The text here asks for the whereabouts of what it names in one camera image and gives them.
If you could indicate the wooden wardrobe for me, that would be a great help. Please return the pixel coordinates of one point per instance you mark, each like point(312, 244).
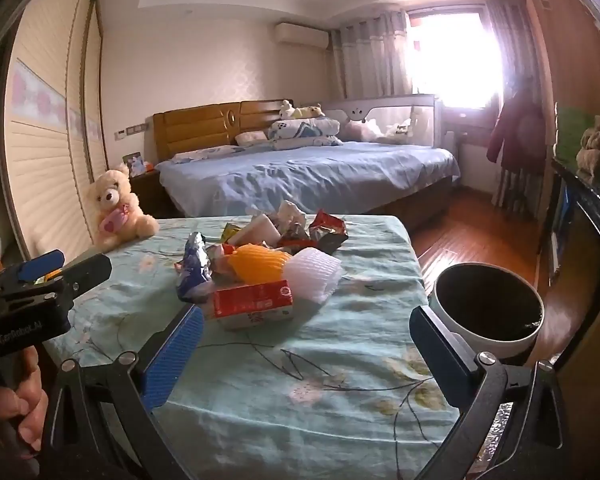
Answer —
point(565, 60)

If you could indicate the bed with blue sheet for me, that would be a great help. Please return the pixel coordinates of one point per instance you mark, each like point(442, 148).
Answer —
point(305, 175)

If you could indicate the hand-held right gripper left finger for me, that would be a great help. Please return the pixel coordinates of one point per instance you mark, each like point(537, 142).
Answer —
point(175, 350)

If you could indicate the white plush toy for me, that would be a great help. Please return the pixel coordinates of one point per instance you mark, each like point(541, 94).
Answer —
point(287, 109)

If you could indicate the white bin with black liner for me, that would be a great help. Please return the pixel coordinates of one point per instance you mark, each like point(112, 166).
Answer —
point(485, 305)

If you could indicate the printed paper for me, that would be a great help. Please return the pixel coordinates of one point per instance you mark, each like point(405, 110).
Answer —
point(290, 212)

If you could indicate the wall switch panel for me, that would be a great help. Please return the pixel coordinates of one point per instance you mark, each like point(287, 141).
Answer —
point(135, 130)

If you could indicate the bright window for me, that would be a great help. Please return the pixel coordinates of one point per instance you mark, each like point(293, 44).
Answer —
point(450, 60)

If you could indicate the black framed cabinet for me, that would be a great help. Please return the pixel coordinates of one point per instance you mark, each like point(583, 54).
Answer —
point(590, 240)

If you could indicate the dark wooden nightstand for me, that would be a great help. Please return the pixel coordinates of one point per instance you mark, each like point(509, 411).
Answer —
point(150, 192)

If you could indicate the wooden headboard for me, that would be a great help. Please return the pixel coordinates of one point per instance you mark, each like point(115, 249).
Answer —
point(195, 125)

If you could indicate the orange foam fruit net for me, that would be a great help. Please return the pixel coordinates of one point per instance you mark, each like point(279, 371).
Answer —
point(257, 262)

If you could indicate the person's left hand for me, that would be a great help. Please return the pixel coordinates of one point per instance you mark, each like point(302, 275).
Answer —
point(27, 405)

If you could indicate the white foam fruit net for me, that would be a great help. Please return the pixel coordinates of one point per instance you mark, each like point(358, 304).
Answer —
point(310, 272)

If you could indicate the green floral sheet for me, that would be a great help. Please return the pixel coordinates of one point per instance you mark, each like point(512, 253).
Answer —
point(280, 400)

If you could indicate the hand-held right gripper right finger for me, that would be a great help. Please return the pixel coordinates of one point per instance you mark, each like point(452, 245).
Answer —
point(442, 355)

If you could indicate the yellow plush toy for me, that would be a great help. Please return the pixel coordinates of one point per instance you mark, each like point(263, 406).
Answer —
point(309, 111)

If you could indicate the white air conditioner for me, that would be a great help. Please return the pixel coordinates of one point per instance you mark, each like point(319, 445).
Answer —
point(300, 35)

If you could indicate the white sliding wardrobe doors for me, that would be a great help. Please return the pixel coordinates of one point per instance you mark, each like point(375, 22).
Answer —
point(45, 160)

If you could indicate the blue silver snack wrapper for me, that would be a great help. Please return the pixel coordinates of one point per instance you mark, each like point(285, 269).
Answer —
point(195, 265)

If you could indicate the red drink carton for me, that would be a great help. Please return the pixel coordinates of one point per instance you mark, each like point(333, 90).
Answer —
point(252, 300)

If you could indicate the printed paper wad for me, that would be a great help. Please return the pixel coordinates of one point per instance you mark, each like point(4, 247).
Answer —
point(260, 230)

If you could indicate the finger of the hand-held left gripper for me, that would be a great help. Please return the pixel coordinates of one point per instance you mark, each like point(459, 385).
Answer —
point(87, 270)
point(40, 264)

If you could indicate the blue white printed pillow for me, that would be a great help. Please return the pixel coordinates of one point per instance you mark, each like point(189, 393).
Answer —
point(300, 127)

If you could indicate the photo frame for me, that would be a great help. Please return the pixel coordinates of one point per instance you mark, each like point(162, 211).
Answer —
point(135, 162)

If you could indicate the white bed guard rail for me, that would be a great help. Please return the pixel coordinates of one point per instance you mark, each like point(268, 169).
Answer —
point(380, 110)

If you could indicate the light blue pillow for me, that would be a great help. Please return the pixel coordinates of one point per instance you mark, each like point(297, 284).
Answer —
point(205, 152)

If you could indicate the pink pillow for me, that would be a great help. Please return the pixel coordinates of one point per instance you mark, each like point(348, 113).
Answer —
point(252, 137)

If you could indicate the red snack packet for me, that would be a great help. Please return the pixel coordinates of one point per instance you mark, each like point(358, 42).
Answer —
point(327, 227)

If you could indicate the cream teddy bear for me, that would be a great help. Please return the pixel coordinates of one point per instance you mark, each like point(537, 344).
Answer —
point(112, 195)

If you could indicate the pink plush toy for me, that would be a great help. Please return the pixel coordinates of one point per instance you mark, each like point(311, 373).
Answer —
point(357, 130)

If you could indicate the dark red coat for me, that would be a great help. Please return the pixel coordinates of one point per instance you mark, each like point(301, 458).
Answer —
point(517, 130)

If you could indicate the yellow wrapper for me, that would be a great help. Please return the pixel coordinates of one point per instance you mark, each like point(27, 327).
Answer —
point(231, 234)

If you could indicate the grey curtain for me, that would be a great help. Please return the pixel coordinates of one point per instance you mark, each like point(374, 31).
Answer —
point(370, 55)
point(510, 45)

